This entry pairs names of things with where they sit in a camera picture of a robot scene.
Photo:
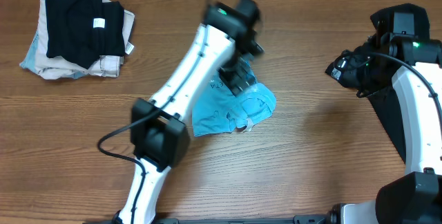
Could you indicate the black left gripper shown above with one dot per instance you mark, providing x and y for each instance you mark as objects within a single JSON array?
[{"x": 233, "y": 79}]

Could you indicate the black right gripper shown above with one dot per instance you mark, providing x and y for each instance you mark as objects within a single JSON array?
[{"x": 340, "y": 72}]

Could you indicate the light blue printed t-shirt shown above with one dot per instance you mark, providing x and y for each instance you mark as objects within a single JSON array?
[{"x": 218, "y": 110}]

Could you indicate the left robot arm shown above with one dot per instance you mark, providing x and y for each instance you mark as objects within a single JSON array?
[{"x": 224, "y": 40}]

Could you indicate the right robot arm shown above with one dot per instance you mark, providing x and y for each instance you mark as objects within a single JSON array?
[{"x": 398, "y": 69}]

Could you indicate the black t-shirt with logo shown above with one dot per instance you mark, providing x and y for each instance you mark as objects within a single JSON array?
[{"x": 402, "y": 32}]

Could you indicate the folded beige garment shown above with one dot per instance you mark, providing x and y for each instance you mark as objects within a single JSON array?
[{"x": 106, "y": 65}]

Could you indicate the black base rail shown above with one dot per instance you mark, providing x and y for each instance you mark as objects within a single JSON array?
[{"x": 297, "y": 219}]

